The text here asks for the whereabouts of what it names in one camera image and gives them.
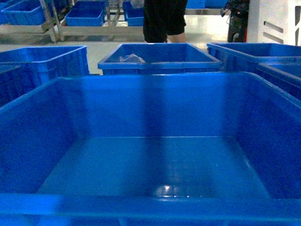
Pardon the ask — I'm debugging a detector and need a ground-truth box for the blue crate on rack centre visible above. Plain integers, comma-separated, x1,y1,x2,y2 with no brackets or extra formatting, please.
65,1,106,26

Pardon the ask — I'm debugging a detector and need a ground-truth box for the blue crate on rack right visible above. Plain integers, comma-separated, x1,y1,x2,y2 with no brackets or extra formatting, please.
122,1,144,26

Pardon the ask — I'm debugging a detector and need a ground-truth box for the blue crate on rack left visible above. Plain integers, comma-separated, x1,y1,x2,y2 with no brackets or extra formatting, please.
1,0,46,25

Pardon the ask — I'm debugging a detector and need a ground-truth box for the blue crate ahead centre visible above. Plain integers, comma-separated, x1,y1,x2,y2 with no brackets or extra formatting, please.
97,43,222,75

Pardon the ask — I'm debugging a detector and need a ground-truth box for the blue crate on rack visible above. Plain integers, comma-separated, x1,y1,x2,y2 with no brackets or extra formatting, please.
1,0,46,25
122,1,144,26
65,1,106,26

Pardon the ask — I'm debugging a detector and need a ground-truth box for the crumpled clear plastic bag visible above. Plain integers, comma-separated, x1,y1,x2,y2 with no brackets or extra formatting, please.
119,53,146,63

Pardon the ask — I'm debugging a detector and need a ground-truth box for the white cabinet with slots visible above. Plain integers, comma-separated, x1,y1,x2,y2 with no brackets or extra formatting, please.
246,0,301,46

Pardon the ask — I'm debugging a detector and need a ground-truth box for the black red machine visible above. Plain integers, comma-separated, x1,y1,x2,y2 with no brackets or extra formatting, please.
220,0,250,43

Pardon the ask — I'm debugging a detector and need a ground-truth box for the large blue plastic crate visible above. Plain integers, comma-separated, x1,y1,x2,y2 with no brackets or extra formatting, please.
0,73,301,226

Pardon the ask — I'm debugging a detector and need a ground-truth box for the metal shelf rack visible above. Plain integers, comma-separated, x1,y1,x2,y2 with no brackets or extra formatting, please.
0,0,228,43

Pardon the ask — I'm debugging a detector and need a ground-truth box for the person in black shorts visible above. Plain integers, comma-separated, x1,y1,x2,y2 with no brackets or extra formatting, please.
143,0,188,43

